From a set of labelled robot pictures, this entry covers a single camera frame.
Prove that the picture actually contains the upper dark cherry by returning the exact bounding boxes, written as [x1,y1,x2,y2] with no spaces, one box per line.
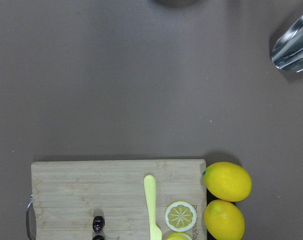
[92,215,105,233]

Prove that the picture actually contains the dark cherry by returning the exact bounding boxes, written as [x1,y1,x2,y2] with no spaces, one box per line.
[92,234,105,240]
[92,215,105,233]

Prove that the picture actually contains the lower dark cherry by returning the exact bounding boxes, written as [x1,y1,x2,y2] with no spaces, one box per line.
[92,234,105,240]

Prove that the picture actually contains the yellow plastic knife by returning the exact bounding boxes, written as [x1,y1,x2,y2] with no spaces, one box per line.
[143,175,163,240]

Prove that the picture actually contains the yellow lemon near scoop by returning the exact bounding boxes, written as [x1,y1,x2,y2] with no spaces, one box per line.
[202,161,252,202]

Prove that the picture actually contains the upper lemon slice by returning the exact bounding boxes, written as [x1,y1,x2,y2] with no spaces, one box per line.
[164,200,197,232]

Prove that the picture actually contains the lemon slice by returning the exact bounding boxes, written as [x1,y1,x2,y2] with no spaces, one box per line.
[164,200,197,232]
[166,232,192,240]

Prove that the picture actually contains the wooden cutting board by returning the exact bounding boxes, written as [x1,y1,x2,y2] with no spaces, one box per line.
[31,159,207,240]

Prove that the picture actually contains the lower lemon slice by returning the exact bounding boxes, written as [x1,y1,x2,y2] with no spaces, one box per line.
[166,232,192,240]

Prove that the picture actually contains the metal scoop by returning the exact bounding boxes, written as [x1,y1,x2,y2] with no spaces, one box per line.
[271,15,303,73]

